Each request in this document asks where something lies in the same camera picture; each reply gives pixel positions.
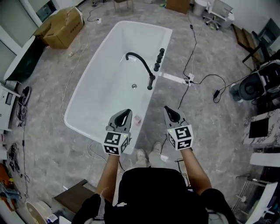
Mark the grey black round machine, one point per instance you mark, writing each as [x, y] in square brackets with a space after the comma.
[253, 85]

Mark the person's left forearm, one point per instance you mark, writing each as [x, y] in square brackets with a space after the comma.
[109, 179]

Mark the person's right forearm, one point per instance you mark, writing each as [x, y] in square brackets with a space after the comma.
[194, 170]

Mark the marble patterned counter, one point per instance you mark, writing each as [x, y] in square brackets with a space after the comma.
[273, 122]

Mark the white power strip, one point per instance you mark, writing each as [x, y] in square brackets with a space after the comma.
[190, 77]

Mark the black shirt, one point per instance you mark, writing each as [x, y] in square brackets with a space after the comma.
[153, 197]

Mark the white box appliance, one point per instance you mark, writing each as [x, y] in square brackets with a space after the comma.
[7, 107]

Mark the white office chair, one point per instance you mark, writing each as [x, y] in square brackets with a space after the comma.
[218, 13]

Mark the black metal frame table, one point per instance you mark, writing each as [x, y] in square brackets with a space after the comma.
[262, 41]

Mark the wooden frame chair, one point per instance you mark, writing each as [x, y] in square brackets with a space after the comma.
[123, 5]

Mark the black curved bathtub faucet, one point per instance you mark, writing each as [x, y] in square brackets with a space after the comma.
[148, 74]

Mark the black square plate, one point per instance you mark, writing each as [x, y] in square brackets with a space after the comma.
[258, 128]

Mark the person's right white shoe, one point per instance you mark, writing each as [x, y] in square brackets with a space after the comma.
[157, 147]

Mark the brown closed cardboard box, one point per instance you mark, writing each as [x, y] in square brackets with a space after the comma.
[177, 6]

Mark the dark green bathtub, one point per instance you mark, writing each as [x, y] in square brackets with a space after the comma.
[24, 61]

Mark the blue crumpled cloth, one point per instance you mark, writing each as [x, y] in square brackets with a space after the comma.
[9, 192]

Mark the person's white shoe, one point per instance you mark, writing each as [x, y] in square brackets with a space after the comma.
[157, 147]
[141, 155]

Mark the light grey trousers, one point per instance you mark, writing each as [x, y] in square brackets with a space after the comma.
[151, 160]

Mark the person's left white shoe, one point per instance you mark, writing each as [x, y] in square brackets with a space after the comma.
[141, 155]

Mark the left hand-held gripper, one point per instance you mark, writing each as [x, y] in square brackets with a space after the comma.
[116, 142]

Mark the white bathtub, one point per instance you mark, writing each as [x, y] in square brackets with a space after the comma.
[109, 76]

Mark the large open cardboard box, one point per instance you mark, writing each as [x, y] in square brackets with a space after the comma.
[63, 30]

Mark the white round basin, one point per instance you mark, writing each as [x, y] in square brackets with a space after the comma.
[37, 213]

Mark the white waste bin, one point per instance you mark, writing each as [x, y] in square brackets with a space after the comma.
[200, 7]

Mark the small white pink bottle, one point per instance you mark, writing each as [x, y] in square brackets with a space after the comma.
[137, 120]

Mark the small lit screen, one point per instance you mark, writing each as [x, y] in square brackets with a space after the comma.
[190, 190]

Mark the white flat board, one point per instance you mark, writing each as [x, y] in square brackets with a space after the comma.
[262, 203]

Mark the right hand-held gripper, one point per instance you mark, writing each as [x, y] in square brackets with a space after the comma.
[180, 135]

